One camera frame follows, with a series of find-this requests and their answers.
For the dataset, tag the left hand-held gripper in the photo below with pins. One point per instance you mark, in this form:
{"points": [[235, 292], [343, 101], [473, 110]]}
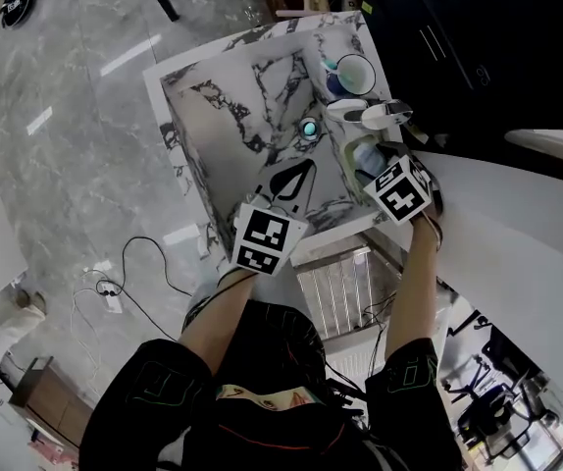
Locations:
{"points": [[262, 236]]}

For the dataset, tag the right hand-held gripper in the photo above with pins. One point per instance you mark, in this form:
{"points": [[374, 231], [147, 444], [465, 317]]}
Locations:
{"points": [[401, 196]]}

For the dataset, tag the pale blue bar of soap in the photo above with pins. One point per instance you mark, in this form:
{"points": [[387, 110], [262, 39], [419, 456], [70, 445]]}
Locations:
{"points": [[367, 159]]}

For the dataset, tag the person's left forearm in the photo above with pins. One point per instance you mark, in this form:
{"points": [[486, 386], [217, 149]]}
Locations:
{"points": [[213, 322]]}

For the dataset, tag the person's right forearm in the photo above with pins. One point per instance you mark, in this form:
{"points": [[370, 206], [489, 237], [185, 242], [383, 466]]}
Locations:
{"points": [[414, 287]]}

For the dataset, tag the white soap dish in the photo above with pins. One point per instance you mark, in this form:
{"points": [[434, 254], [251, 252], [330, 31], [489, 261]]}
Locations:
{"points": [[352, 165]]}

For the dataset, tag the chrome sink drain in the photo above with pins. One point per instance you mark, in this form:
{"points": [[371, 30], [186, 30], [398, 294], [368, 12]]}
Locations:
{"points": [[309, 128]]}

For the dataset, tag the marble sink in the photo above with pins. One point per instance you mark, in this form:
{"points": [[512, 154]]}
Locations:
{"points": [[232, 116]]}

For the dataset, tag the white and chrome faucet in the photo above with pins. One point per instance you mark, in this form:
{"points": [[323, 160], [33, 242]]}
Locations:
{"points": [[360, 111]]}

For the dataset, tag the blue toothpaste tube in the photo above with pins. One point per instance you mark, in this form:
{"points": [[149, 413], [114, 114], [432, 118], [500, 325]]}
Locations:
{"points": [[334, 84]]}

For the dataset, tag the teal toothbrush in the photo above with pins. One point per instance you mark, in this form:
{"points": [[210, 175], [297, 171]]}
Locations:
{"points": [[331, 65]]}

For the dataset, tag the white cup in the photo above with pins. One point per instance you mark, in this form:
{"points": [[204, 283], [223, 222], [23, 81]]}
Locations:
{"points": [[357, 74]]}

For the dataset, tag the white curved counter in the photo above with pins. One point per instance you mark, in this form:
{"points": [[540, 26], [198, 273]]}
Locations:
{"points": [[517, 233]]}

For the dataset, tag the black cabinet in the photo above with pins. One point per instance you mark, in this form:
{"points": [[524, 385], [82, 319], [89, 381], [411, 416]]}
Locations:
{"points": [[482, 42]]}

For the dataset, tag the white power strip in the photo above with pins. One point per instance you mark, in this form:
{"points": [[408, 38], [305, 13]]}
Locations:
{"points": [[111, 297]]}

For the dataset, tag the person's black shirt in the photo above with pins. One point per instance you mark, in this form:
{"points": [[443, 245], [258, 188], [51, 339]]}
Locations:
{"points": [[271, 410]]}

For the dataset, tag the brown wooden box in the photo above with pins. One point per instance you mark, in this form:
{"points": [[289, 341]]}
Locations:
{"points": [[51, 400]]}

